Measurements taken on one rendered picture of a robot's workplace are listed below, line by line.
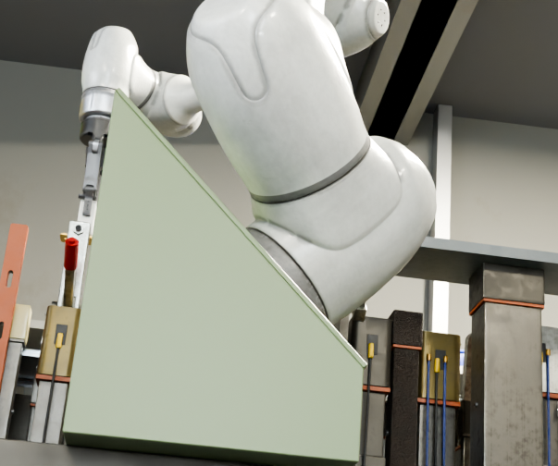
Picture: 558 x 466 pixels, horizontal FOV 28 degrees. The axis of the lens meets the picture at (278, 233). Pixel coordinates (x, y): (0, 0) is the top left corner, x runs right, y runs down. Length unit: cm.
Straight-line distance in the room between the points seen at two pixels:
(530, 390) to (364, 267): 55
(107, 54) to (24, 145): 285
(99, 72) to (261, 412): 125
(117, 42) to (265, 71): 108
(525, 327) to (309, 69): 72
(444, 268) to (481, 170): 341
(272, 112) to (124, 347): 30
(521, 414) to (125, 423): 82
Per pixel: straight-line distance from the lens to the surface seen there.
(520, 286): 179
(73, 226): 194
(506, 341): 176
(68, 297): 189
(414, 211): 131
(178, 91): 227
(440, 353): 190
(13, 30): 503
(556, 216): 523
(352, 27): 182
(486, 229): 510
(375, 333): 184
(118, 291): 110
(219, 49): 119
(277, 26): 119
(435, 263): 180
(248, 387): 107
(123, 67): 222
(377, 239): 128
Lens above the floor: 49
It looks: 23 degrees up
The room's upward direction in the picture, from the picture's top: 5 degrees clockwise
